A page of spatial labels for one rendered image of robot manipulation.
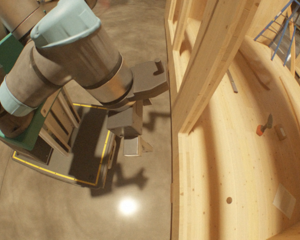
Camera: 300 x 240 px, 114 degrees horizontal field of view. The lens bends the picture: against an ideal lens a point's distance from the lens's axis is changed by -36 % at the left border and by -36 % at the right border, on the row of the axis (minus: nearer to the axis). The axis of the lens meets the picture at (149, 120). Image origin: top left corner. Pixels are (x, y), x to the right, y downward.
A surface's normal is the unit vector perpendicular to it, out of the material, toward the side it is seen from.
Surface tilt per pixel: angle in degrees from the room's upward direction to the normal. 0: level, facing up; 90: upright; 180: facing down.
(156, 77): 25
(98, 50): 76
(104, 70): 81
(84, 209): 0
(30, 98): 94
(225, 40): 90
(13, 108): 83
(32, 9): 71
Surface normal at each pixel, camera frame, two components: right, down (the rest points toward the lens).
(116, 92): 0.49, 0.71
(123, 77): 0.84, 0.32
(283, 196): 0.10, -0.53
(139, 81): -0.31, -0.40
